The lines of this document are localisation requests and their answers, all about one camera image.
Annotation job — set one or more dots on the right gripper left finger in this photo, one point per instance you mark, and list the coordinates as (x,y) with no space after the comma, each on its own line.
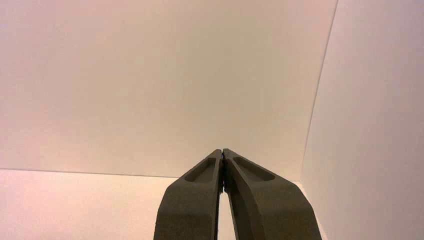
(192,205)

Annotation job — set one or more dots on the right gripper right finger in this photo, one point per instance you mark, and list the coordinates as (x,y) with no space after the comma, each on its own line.
(271,212)

